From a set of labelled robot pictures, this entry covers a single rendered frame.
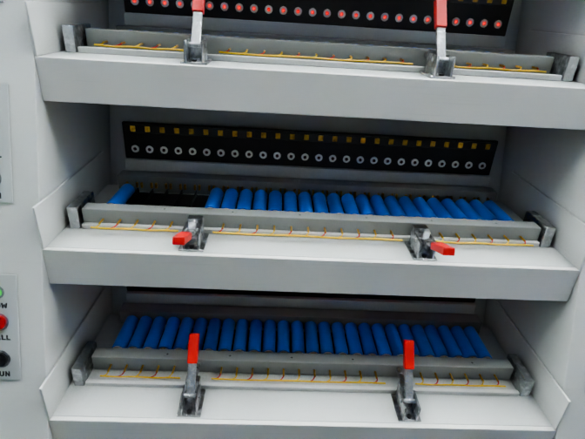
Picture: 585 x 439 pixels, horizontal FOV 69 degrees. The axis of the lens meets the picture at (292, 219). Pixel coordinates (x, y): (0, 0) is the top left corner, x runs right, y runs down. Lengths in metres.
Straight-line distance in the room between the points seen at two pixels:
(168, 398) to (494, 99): 0.52
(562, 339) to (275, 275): 0.36
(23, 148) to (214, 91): 0.21
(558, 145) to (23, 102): 0.62
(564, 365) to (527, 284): 0.11
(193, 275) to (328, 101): 0.24
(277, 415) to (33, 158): 0.40
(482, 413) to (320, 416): 0.21
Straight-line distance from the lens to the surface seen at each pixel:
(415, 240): 0.51
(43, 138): 0.54
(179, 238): 0.43
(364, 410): 0.59
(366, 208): 0.57
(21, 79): 0.54
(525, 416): 0.66
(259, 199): 0.57
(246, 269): 0.49
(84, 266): 0.53
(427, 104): 0.50
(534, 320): 0.67
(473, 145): 0.68
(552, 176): 0.65
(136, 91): 0.50
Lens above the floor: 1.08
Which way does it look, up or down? 8 degrees down
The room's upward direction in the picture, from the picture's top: 3 degrees clockwise
